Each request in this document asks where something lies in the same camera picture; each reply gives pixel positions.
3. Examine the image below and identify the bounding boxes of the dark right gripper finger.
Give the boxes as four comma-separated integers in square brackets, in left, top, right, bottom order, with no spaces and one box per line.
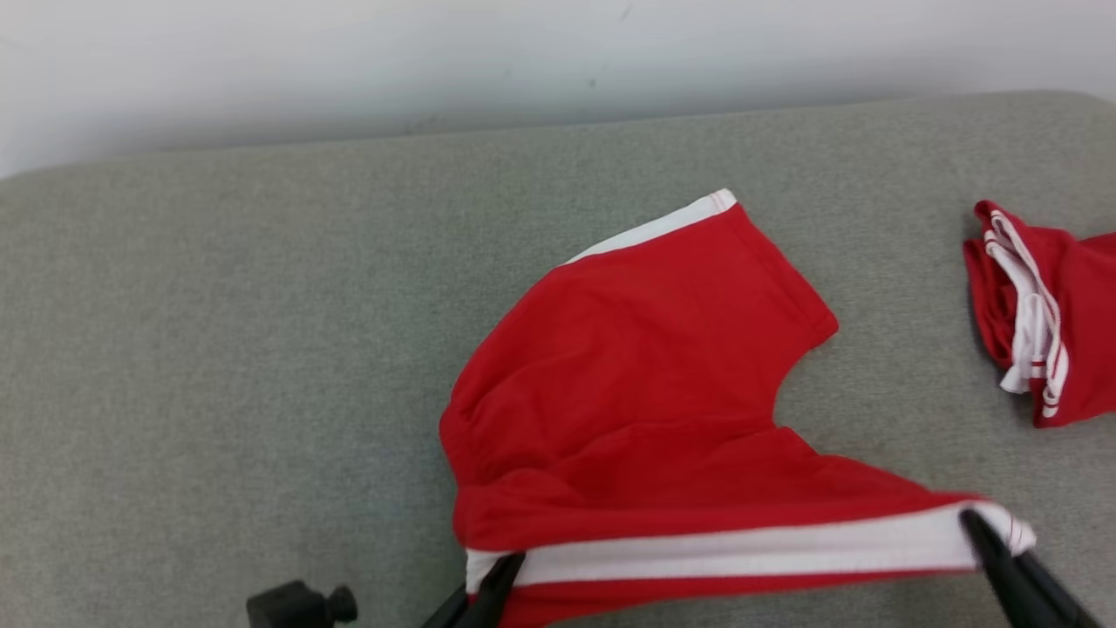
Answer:
[1015,553,1105,628]
[958,509,1061,628]

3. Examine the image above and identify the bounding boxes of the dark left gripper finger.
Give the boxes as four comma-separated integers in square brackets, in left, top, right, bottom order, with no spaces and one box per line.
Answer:
[457,551,527,628]
[422,585,473,628]

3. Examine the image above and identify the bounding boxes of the red shorts white stripes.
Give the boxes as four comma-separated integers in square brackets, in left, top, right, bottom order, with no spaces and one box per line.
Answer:
[439,188,1038,628]

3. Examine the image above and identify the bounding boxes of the red Bulls jersey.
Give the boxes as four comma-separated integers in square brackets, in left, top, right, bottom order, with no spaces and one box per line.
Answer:
[963,199,1116,430]

